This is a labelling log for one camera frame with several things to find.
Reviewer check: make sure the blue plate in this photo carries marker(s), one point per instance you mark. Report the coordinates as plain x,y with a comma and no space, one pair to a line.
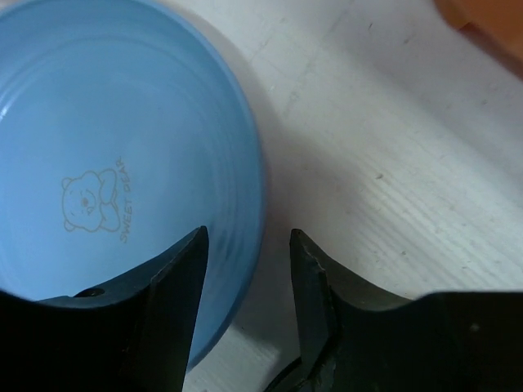
122,130

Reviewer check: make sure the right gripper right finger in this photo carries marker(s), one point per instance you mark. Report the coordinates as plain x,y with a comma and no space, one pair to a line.
356,336

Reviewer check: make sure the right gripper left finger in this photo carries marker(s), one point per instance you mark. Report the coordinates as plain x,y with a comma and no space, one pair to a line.
130,333

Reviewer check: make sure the orange plastic bin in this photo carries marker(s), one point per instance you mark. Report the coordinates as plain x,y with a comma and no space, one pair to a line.
494,26

